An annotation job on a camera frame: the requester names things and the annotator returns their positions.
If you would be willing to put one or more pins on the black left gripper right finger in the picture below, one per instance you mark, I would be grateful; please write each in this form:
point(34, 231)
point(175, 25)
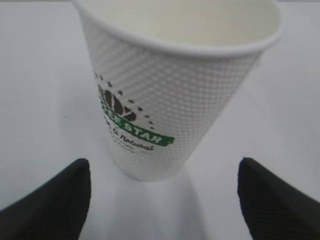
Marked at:
point(273, 209)

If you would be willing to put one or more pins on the white paper cup green logo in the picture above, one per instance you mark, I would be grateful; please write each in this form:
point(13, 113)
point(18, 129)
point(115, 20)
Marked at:
point(166, 69)

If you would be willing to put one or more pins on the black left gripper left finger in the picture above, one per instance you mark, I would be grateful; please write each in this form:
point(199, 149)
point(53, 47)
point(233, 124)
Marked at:
point(57, 210)

